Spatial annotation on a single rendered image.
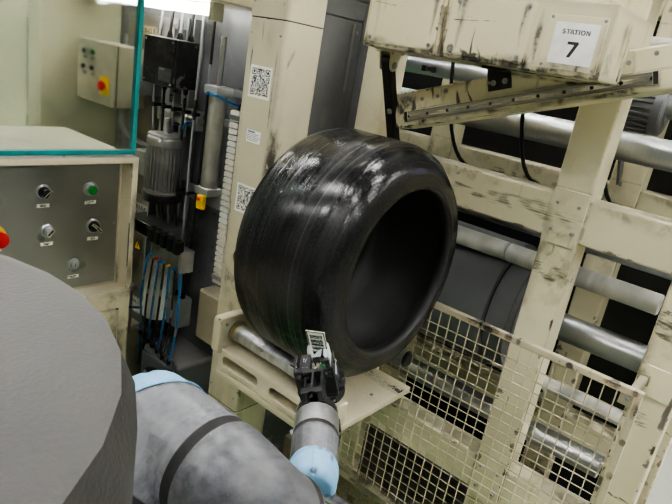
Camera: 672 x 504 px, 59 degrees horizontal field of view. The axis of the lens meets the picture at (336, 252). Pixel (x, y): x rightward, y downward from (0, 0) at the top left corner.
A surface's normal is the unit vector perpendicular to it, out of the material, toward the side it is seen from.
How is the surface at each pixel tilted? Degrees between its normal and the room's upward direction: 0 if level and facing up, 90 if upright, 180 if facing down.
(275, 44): 90
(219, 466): 40
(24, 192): 90
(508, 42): 90
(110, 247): 90
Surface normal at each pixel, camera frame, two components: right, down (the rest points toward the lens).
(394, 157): 0.49, -0.42
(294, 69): 0.75, 0.33
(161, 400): -0.04, -0.84
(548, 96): -0.64, 0.14
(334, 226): 0.14, -0.01
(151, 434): -0.36, -0.51
